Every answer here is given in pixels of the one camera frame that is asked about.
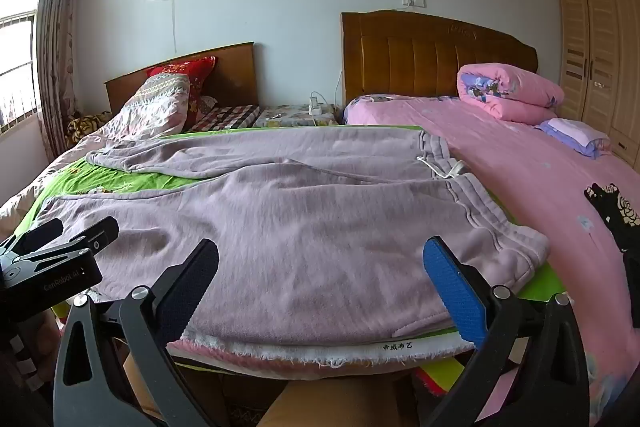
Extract barred window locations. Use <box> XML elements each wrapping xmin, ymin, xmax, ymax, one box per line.
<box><xmin>0</xmin><ymin>0</ymin><xmax>42</xmax><ymax>132</ymax></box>

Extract red embroidered pillow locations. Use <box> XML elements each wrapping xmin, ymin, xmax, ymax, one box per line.
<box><xmin>146</xmin><ymin>56</ymin><xmax>219</xmax><ymax>132</ymax></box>

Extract bedside table with printed cloth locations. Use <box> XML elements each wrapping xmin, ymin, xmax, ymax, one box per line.
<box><xmin>252</xmin><ymin>104</ymin><xmax>338</xmax><ymax>128</ymax></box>

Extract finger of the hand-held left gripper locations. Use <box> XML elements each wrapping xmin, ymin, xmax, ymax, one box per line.
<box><xmin>15</xmin><ymin>215</ymin><xmax>120</xmax><ymax>275</ymax></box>
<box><xmin>0</xmin><ymin>218</ymin><xmax>65</xmax><ymax>259</ymax></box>

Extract light wooden wardrobe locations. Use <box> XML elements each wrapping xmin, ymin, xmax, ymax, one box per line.
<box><xmin>556</xmin><ymin>0</ymin><xmax>640</xmax><ymax>168</ymax></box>

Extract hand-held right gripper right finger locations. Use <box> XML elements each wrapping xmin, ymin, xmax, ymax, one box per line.
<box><xmin>422</xmin><ymin>236</ymin><xmax>591</xmax><ymax>427</ymax></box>

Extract brown leopard print blanket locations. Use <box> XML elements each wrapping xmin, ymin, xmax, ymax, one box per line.
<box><xmin>66</xmin><ymin>112</ymin><xmax>113</xmax><ymax>148</ymax></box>

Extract purple pillow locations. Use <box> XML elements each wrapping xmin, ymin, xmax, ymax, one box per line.
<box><xmin>534</xmin><ymin>118</ymin><xmax>612</xmax><ymax>160</ymax></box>

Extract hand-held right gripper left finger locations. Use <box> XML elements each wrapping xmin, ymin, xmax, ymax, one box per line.
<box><xmin>52</xmin><ymin>238</ymin><xmax>221</xmax><ymax>427</ymax></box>

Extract black floral cloth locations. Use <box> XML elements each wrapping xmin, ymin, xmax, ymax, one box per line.
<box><xmin>584</xmin><ymin>182</ymin><xmax>640</xmax><ymax>318</ymax></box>

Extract pink patterned curtain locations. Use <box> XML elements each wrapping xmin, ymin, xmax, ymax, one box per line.
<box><xmin>36</xmin><ymin>0</ymin><xmax>86</xmax><ymax>162</ymax></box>

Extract pale patterned quilt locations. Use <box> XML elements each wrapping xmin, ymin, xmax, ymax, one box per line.
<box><xmin>0</xmin><ymin>73</ymin><xmax>192</xmax><ymax>228</ymax></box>

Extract plaid bed sheet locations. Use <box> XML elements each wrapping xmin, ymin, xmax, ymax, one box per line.
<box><xmin>192</xmin><ymin>104</ymin><xmax>261</xmax><ymax>134</ymax></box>

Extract yellow and red cloth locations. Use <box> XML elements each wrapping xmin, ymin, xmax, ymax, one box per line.
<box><xmin>412</xmin><ymin>354</ymin><xmax>467</xmax><ymax>398</ymax></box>

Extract folded pink quilt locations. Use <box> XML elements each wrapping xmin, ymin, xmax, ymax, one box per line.
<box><xmin>456</xmin><ymin>63</ymin><xmax>566</xmax><ymax>125</ymax></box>

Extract lilac fleece pants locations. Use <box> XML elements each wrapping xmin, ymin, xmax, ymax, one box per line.
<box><xmin>37</xmin><ymin>127</ymin><xmax>551</xmax><ymax>348</ymax></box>

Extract large wooden padded headboard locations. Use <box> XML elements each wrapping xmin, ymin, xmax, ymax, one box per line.
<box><xmin>341</xmin><ymin>10</ymin><xmax>539</xmax><ymax>108</ymax></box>

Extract pink bed sheet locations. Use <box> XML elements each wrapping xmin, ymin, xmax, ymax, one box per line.
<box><xmin>345</xmin><ymin>94</ymin><xmax>640</xmax><ymax>427</ymax></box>

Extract green blanket with white fringe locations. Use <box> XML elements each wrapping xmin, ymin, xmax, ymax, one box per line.
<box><xmin>10</xmin><ymin>124</ymin><xmax>568</xmax><ymax>368</ymax></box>

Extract small wooden headboard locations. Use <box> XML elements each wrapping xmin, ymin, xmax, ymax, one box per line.
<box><xmin>104</xmin><ymin>41</ymin><xmax>260</xmax><ymax>115</ymax></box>

